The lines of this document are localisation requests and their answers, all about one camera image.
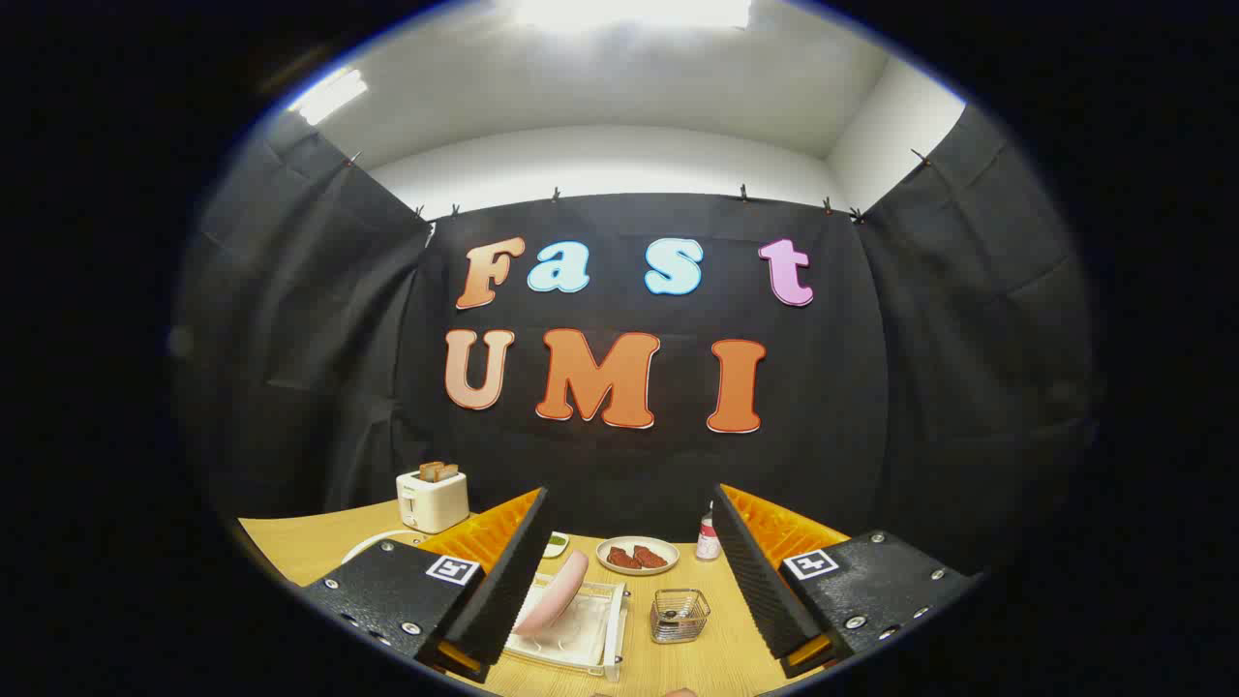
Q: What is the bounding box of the white plate with meat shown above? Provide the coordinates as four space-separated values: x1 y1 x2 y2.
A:
595 535 680 577

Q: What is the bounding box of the black backdrop cloth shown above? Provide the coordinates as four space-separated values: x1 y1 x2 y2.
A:
174 102 1100 582

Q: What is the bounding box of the small ceiling light panel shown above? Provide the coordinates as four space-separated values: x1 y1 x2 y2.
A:
287 68 369 125

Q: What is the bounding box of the white wire dish rack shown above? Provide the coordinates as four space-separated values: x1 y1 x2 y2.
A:
341 530 630 682

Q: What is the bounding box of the pink plate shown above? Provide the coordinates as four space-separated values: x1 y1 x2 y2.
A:
513 550 589 638

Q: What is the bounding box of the white toaster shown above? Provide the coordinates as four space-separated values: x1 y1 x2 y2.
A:
396 468 471 534

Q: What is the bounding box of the metal wire basket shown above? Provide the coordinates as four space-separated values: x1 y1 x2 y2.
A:
650 589 711 645

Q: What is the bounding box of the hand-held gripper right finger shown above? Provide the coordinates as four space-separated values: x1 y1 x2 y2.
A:
711 482 979 679

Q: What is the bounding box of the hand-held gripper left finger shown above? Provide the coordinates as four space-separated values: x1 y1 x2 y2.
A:
300 487 553 683

